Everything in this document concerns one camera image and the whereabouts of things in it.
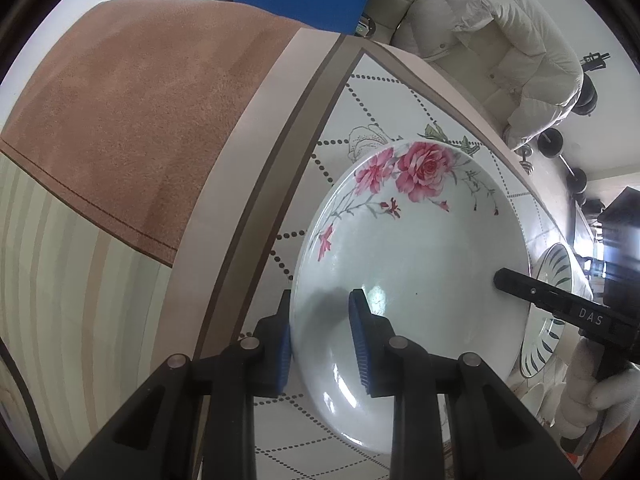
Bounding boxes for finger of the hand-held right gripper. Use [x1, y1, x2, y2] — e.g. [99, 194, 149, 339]
[494, 268, 627, 344]

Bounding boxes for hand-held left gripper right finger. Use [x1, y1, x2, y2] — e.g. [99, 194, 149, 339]
[348, 289, 581, 480]

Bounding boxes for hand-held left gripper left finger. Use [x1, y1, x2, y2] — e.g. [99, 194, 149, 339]
[60, 289, 292, 480]

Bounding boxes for white bowl with dark stripes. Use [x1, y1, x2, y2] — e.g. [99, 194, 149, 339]
[519, 242, 589, 381]

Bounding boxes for plain white bowl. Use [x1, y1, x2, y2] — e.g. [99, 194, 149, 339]
[519, 379, 567, 428]

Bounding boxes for white plate with pink flowers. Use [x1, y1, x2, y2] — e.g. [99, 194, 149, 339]
[290, 141, 531, 456]

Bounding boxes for black weight plates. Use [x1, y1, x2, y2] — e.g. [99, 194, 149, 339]
[574, 75, 600, 117]

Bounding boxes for person's right hand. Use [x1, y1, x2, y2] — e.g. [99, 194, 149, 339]
[559, 336, 640, 442]

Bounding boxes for metal dumbbell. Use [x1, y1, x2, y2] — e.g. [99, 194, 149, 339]
[519, 127, 565, 172]
[556, 154, 590, 192]

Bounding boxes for floral dotted tablecloth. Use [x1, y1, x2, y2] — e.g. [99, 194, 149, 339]
[0, 0, 591, 480]

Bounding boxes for white puffer jacket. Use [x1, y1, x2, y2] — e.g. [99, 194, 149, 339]
[390, 0, 586, 152]

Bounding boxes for cream leather chair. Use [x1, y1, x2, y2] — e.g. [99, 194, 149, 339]
[364, 0, 517, 128]

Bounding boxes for black chair bracket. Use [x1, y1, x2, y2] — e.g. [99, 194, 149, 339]
[581, 51, 612, 72]

